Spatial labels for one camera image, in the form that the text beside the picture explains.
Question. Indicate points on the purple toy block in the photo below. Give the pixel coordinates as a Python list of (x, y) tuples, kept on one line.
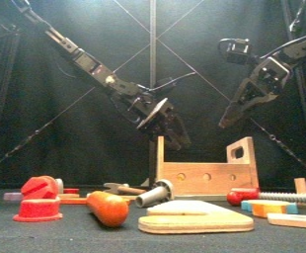
[(13, 196)]

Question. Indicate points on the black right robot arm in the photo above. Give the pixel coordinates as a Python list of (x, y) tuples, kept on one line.
[(303, 46)]

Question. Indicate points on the flat wooden board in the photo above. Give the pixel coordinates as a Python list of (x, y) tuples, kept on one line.
[(196, 219)]

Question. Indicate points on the grey toy disc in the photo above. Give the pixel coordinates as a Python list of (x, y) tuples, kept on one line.
[(59, 185)]

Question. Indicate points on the red-headed grey threaded screw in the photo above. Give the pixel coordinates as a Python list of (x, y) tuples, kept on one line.
[(265, 196)]

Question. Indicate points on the light wooden bar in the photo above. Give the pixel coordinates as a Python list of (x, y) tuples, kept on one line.
[(296, 220)]

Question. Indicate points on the grey toy bolt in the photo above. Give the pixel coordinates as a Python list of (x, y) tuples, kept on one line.
[(153, 196)]

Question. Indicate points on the red round toy nut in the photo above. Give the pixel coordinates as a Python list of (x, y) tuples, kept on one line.
[(38, 209)]

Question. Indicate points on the wooden toy hammer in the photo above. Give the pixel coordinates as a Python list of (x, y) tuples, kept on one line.
[(125, 189)]

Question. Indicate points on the vertical metal frame pole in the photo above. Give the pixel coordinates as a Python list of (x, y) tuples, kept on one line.
[(153, 39)]

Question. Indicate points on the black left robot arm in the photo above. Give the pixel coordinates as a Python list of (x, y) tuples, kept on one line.
[(90, 64)]

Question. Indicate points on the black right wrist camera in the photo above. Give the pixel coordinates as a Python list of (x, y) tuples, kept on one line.
[(237, 51)]

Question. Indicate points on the small red toy block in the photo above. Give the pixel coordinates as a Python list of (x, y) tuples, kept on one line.
[(71, 190)]

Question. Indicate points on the wooden toy toolbox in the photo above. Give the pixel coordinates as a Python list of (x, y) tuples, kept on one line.
[(209, 178)]

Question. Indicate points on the red hexagonal toy bolt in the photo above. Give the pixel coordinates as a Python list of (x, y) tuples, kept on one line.
[(39, 187)]

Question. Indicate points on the blue orange wooden block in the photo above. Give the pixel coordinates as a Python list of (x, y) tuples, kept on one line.
[(293, 208)]

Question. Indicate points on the yellow toy nut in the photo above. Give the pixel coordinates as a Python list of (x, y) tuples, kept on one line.
[(268, 209)]

